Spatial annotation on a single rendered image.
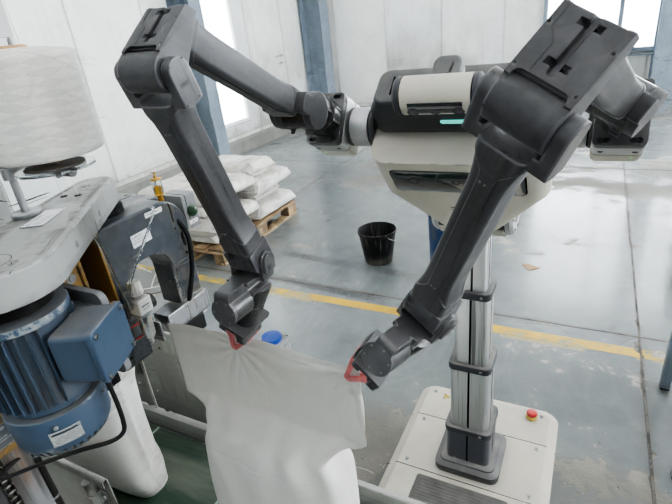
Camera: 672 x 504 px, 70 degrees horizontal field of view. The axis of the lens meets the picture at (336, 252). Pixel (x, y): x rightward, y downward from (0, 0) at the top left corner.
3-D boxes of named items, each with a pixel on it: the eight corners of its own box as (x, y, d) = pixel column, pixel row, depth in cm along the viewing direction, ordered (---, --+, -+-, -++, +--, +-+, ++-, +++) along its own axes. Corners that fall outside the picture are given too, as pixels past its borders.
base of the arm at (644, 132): (599, 83, 88) (591, 148, 88) (601, 64, 81) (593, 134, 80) (654, 81, 84) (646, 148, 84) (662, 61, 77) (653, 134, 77)
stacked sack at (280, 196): (299, 200, 481) (297, 185, 475) (261, 225, 429) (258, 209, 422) (264, 197, 500) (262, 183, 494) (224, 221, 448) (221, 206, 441)
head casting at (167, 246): (204, 289, 129) (177, 184, 116) (133, 342, 109) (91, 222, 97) (127, 275, 142) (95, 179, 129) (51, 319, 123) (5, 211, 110)
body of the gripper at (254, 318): (216, 328, 98) (224, 303, 94) (243, 303, 107) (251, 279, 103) (243, 345, 97) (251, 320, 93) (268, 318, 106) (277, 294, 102)
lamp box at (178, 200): (201, 223, 125) (193, 190, 121) (189, 230, 121) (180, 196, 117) (179, 221, 128) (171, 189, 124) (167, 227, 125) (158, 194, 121)
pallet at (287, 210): (296, 213, 485) (295, 199, 479) (225, 266, 389) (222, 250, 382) (231, 208, 520) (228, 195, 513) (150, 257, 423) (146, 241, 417)
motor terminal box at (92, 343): (142, 355, 83) (123, 298, 78) (117, 397, 73) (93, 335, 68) (97, 358, 83) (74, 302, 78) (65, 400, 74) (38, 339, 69)
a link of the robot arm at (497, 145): (602, 112, 45) (509, 58, 49) (572, 135, 42) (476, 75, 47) (460, 329, 79) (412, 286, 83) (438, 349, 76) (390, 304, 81)
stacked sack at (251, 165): (279, 167, 462) (277, 152, 456) (253, 181, 428) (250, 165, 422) (225, 165, 492) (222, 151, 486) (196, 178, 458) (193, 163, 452)
